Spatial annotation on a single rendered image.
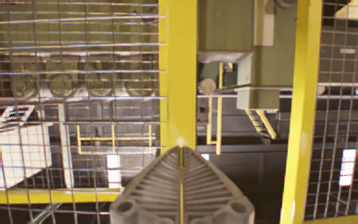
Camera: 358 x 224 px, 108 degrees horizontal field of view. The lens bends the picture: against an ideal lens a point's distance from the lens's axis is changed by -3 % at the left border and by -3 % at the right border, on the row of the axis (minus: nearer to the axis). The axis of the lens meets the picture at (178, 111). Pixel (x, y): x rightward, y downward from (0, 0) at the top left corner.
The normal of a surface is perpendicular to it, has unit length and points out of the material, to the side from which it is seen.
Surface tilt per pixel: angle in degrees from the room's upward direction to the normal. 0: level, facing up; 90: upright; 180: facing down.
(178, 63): 90
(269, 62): 90
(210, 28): 90
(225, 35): 90
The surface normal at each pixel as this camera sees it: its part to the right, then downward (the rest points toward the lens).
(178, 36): -0.01, 0.10
